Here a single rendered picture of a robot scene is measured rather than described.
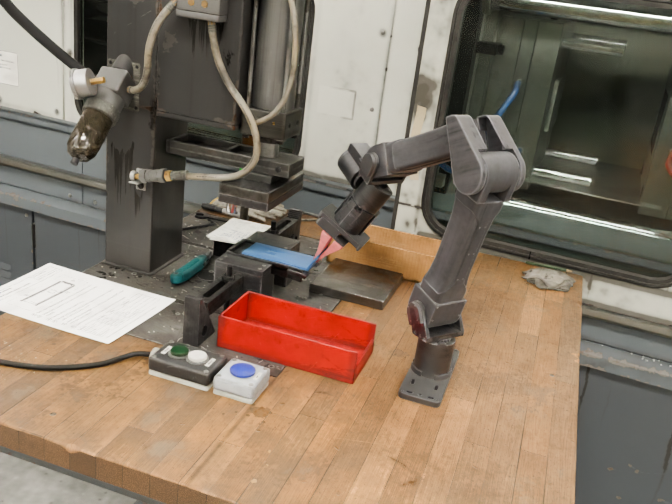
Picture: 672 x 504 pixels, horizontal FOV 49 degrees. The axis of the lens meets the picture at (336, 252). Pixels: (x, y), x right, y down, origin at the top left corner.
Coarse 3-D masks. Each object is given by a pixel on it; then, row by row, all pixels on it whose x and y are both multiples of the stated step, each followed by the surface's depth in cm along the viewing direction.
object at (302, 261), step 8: (248, 248) 147; (256, 248) 147; (264, 248) 148; (272, 248) 149; (280, 248) 149; (256, 256) 144; (264, 256) 144; (272, 256) 145; (280, 256) 145; (288, 256) 146; (296, 256) 146; (304, 256) 147; (312, 256) 148; (288, 264) 142; (296, 264) 142; (304, 264) 143; (312, 264) 141
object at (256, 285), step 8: (296, 248) 155; (216, 272) 142; (224, 272) 141; (240, 272) 140; (248, 280) 140; (256, 280) 140; (264, 280) 141; (272, 280) 145; (280, 280) 154; (288, 280) 155; (248, 288) 141; (256, 288) 140; (264, 288) 142; (272, 288) 146; (240, 296) 142
